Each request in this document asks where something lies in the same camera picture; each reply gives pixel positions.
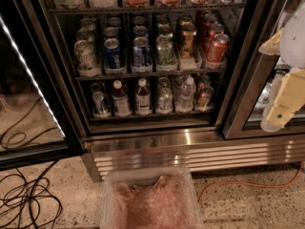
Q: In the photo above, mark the brown drink bottle left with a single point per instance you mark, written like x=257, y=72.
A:
x=120, y=100

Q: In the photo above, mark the brown drink bottle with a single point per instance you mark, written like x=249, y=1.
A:
x=143, y=97
x=120, y=100

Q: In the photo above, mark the blue pepsi can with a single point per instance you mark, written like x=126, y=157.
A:
x=141, y=52
x=113, y=54

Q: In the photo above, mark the brown can bottom right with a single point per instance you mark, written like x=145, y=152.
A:
x=204, y=98

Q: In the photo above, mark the clear water bottle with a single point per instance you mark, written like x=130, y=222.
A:
x=185, y=98

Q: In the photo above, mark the brown gold can front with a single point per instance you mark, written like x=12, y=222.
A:
x=188, y=32

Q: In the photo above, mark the clear plastic bin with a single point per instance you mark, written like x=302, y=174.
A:
x=150, y=198

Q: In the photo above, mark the red can front right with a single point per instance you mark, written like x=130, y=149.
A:
x=218, y=46

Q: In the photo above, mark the blue pepsi can left front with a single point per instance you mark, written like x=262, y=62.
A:
x=113, y=54

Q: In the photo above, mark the brown drink bottle middle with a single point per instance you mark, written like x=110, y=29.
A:
x=143, y=97

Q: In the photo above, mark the small blue can bottom shelf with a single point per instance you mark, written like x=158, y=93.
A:
x=100, y=103

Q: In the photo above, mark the open glass fridge door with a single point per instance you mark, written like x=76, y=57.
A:
x=35, y=126

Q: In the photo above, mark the right glass fridge door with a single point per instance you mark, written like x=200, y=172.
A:
x=256, y=74

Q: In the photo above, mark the white green can front left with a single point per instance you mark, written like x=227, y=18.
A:
x=85, y=54

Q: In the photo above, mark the steel fridge bottom grille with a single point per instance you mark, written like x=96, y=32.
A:
x=197, y=151

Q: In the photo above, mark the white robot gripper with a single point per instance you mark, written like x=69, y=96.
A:
x=294, y=43

